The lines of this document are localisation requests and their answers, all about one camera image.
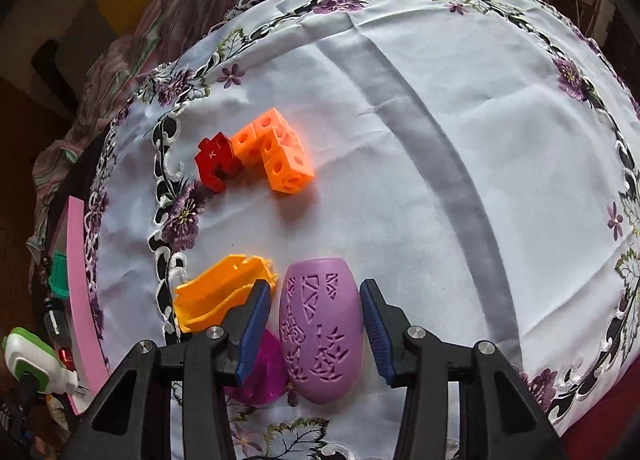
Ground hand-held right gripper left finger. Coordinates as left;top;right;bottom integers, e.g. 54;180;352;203
60;279;273;460

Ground yellow orange plastic holder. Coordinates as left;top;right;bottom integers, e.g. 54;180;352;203
172;253;278;333

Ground purple oval carved piece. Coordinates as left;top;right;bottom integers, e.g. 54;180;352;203
278;257;363;406

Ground magenta perforated suction cup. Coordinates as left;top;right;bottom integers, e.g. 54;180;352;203
222;327;291;408

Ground red puzzle piece block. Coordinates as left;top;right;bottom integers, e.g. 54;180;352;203
195;132;246;193

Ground dark red cloth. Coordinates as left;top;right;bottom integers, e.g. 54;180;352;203
550;410;640;460

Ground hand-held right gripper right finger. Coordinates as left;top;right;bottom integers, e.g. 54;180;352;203
359;278;566;460

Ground green ridged plastic cap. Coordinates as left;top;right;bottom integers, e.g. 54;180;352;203
48;251;71;298

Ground orange linked cube blocks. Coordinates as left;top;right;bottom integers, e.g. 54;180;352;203
231;108;317;193

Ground white embroidered floral tablecloth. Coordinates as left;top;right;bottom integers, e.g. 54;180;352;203
82;0;640;460

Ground pink cardboard box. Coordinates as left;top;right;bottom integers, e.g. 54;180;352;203
47;195;113;416

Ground green white plug-in device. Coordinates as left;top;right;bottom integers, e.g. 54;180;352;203
2;326;83;396

